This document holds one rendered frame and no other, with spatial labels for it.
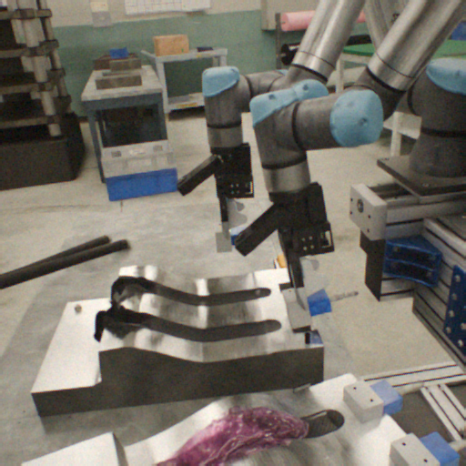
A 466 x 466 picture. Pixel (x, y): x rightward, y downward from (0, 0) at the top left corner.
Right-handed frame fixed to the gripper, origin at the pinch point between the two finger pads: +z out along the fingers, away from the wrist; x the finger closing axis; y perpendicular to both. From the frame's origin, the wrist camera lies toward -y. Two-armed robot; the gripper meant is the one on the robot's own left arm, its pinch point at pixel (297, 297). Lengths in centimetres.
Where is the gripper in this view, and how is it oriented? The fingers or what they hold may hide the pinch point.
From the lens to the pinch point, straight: 83.1
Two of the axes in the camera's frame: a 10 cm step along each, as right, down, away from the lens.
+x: -0.6, -3.2, 9.5
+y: 9.7, -2.3, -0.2
